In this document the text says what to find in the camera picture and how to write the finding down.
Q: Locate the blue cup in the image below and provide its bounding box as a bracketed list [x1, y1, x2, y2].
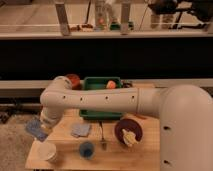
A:
[79, 141, 94, 159]

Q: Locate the green plastic bin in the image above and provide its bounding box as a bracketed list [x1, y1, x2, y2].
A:
[79, 77, 122, 120]

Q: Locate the yellow toy on plate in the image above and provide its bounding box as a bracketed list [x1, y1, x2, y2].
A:
[122, 129, 138, 147]

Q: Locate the orange ball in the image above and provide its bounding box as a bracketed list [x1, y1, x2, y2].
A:
[106, 80, 116, 89]

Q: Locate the dark red plate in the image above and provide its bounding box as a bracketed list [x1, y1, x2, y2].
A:
[114, 119, 143, 146]

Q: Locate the red bowl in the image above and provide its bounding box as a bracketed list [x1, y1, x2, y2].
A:
[66, 74, 81, 90]

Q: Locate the white paper cup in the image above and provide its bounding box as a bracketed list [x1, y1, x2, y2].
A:
[37, 142, 57, 163]

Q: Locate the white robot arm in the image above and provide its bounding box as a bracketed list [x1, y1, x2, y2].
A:
[40, 76, 213, 171]

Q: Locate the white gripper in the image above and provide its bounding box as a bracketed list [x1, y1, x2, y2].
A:
[40, 111, 57, 134]

